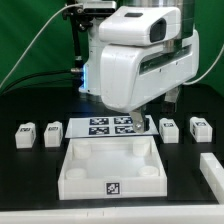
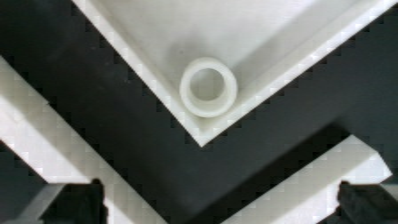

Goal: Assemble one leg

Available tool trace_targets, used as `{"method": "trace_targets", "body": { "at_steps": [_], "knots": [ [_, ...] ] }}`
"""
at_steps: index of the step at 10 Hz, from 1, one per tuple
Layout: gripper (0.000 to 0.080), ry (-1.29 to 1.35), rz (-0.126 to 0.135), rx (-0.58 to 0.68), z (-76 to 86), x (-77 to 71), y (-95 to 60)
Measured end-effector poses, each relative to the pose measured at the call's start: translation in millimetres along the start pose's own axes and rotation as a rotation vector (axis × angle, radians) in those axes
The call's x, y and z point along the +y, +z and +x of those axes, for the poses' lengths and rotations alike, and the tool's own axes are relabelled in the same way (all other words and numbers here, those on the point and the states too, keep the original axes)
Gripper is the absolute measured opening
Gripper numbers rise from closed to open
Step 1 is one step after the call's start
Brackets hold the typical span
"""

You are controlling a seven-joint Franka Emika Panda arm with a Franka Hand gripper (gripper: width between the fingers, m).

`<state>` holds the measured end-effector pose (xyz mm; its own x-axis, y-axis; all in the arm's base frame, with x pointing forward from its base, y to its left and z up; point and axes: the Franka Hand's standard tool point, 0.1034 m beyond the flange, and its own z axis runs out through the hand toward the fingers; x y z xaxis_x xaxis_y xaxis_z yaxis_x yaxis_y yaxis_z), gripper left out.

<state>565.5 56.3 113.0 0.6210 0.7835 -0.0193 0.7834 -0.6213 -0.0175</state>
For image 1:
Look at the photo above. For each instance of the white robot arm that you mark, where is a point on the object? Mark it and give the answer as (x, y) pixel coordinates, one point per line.
(91, 76)

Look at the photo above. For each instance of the black camera pole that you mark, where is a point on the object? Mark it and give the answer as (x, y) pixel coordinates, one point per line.
(76, 42)

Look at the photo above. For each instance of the black camera on mount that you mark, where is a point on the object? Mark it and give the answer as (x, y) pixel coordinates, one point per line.
(90, 8)

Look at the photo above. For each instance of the white L-shaped obstacle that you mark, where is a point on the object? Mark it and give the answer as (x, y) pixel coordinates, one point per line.
(213, 172)

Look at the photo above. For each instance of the white square tabletop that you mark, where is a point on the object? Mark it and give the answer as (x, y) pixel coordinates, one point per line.
(114, 167)

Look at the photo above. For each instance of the white marker sheet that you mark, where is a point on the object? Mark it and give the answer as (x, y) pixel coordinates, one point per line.
(99, 127)

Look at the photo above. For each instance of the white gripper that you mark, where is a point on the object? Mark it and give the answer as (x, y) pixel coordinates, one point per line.
(135, 67)

